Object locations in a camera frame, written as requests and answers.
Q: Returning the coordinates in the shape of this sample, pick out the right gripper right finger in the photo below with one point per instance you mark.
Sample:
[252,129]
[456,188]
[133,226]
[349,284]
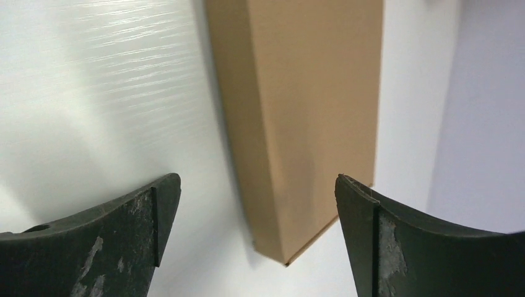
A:
[396,250]

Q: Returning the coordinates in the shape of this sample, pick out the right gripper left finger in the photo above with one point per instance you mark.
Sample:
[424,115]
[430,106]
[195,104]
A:
[111,249]

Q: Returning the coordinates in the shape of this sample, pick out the brown cardboard box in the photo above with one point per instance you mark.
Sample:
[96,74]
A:
[299,83]

